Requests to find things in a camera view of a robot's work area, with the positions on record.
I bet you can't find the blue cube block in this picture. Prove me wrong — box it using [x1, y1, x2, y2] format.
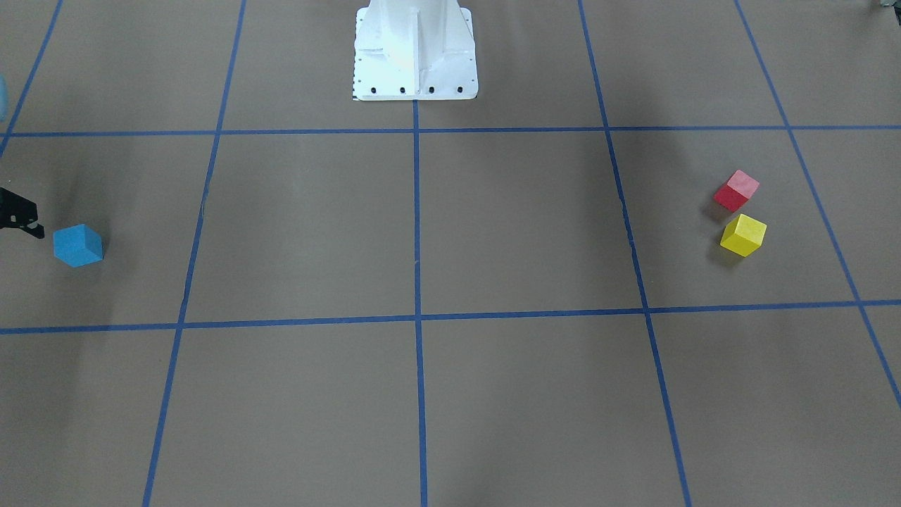
[53, 224, 103, 268]

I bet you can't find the yellow cube block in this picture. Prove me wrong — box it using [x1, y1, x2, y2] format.
[719, 214, 768, 258]

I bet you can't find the red cube block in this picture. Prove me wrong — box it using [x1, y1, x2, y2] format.
[712, 170, 760, 213]

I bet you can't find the white pedestal column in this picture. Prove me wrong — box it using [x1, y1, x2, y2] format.
[352, 1, 479, 101]

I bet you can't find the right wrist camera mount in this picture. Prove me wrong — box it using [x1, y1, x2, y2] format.
[1, 187, 45, 239]

